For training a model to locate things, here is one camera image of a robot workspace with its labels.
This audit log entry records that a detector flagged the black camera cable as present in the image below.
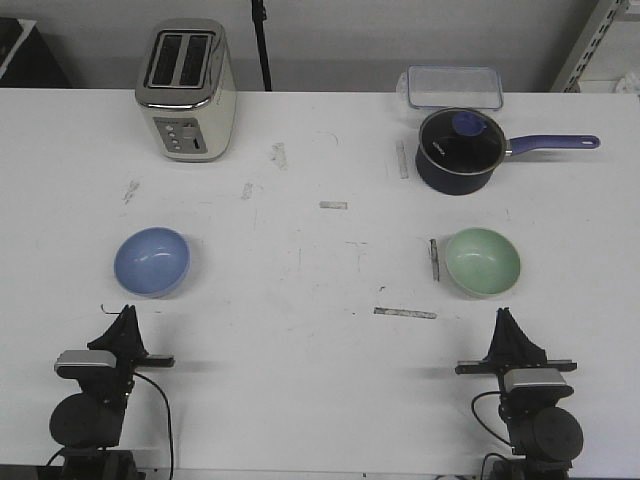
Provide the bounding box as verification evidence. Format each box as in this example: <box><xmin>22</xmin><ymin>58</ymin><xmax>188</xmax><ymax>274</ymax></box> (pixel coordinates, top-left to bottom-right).
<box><xmin>44</xmin><ymin>371</ymin><xmax>175</xmax><ymax>477</ymax></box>
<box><xmin>471</xmin><ymin>390</ymin><xmax>516</xmax><ymax>480</ymax></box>

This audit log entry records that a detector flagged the glass pot lid blue knob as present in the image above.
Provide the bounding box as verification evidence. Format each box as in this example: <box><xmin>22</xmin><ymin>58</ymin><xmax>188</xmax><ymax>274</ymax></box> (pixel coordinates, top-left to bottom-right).
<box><xmin>419</xmin><ymin>108</ymin><xmax>506</xmax><ymax>174</ymax></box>

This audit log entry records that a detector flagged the dark blue saucepan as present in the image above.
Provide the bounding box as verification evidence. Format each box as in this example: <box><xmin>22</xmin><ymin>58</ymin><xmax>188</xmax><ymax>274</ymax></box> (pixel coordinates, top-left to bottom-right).
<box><xmin>415</xmin><ymin>120</ymin><xmax>600</xmax><ymax>196</ymax></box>

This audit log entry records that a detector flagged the blue bowl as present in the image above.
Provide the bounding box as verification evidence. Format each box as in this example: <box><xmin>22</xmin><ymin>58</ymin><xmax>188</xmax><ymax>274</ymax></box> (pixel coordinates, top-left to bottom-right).
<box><xmin>113</xmin><ymin>227</ymin><xmax>191</xmax><ymax>297</ymax></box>

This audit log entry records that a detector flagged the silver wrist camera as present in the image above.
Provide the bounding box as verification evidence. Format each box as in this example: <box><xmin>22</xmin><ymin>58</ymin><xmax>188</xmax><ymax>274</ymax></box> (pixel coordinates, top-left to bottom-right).
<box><xmin>503</xmin><ymin>368</ymin><xmax>574</xmax><ymax>399</ymax></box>
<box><xmin>54</xmin><ymin>350</ymin><xmax>117</xmax><ymax>380</ymax></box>

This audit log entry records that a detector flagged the green bowl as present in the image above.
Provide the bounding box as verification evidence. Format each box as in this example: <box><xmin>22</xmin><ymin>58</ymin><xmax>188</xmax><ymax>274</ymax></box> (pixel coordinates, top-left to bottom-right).
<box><xmin>445</xmin><ymin>227</ymin><xmax>521</xmax><ymax>298</ymax></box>

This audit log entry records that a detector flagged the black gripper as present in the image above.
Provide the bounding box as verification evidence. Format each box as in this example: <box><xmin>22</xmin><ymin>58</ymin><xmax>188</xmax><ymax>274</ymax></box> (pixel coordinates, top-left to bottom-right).
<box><xmin>79</xmin><ymin>305</ymin><xmax>175</xmax><ymax>400</ymax></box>
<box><xmin>455</xmin><ymin>307</ymin><xmax>576</xmax><ymax>394</ymax></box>

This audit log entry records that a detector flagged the black tripod pole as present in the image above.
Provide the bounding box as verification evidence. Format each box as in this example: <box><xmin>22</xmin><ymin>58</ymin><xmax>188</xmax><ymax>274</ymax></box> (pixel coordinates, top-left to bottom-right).
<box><xmin>251</xmin><ymin>0</ymin><xmax>272</xmax><ymax>92</ymax></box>

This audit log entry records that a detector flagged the cream and chrome toaster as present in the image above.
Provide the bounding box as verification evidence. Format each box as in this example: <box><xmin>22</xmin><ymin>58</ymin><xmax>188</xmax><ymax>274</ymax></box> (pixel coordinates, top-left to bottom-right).
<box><xmin>135</xmin><ymin>18</ymin><xmax>237</xmax><ymax>163</ymax></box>

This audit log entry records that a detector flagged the white metal shelf rack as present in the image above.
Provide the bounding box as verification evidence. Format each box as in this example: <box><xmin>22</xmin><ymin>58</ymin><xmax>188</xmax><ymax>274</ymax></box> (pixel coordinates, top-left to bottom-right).
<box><xmin>549</xmin><ymin>1</ymin><xmax>639</xmax><ymax>94</ymax></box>

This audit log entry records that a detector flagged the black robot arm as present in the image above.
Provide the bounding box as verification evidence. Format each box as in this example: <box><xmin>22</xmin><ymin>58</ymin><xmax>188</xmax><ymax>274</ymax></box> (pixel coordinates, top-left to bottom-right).
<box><xmin>45</xmin><ymin>305</ymin><xmax>175</xmax><ymax>479</ymax></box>
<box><xmin>455</xmin><ymin>307</ymin><xmax>584</xmax><ymax>479</ymax></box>

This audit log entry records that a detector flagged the clear plastic food container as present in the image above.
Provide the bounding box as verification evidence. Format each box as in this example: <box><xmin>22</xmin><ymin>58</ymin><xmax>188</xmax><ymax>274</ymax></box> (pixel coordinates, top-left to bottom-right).
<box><xmin>396</xmin><ymin>65</ymin><xmax>504</xmax><ymax>110</ymax></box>

